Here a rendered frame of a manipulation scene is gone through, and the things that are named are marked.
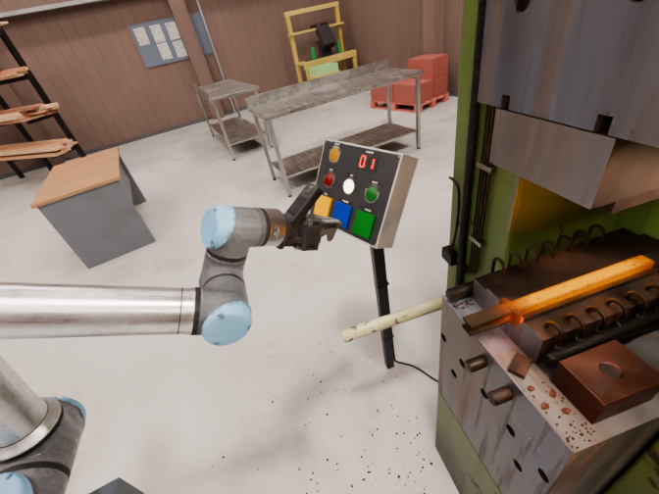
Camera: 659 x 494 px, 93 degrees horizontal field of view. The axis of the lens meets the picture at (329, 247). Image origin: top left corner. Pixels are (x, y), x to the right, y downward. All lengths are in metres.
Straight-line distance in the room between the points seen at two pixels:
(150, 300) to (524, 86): 0.67
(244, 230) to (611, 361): 0.71
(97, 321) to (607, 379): 0.83
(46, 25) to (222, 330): 8.61
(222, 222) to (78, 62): 8.38
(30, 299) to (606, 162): 0.80
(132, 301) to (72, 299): 0.08
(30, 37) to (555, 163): 8.95
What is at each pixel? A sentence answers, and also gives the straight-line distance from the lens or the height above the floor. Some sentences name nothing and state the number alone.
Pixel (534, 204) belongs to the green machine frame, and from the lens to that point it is 0.90.
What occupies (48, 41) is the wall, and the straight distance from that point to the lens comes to 9.02.
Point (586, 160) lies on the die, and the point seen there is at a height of 1.33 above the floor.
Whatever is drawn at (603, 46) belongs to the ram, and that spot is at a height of 1.45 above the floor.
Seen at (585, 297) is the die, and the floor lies 1.00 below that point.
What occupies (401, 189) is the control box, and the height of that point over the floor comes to 1.10.
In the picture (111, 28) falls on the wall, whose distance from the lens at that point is 8.88.
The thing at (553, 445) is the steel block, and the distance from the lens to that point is 0.75.
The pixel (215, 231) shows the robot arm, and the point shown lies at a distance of 0.66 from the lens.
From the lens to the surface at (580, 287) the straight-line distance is 0.82.
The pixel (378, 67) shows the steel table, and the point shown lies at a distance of 4.54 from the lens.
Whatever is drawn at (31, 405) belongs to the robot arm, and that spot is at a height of 0.94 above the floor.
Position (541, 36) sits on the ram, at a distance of 0.56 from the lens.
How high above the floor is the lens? 1.53
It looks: 36 degrees down
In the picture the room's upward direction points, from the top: 13 degrees counter-clockwise
